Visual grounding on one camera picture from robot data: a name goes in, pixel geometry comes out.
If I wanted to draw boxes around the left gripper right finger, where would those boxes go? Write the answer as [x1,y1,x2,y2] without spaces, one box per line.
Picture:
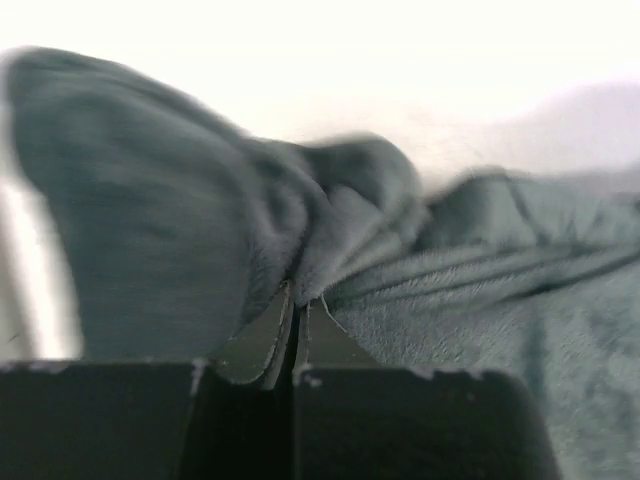
[292,302,561,480]

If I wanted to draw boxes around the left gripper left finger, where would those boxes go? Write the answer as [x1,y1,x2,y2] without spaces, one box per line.
[1,285,293,480]

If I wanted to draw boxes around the zebra and grey pillowcase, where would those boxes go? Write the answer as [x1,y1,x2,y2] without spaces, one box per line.
[1,49,639,479]

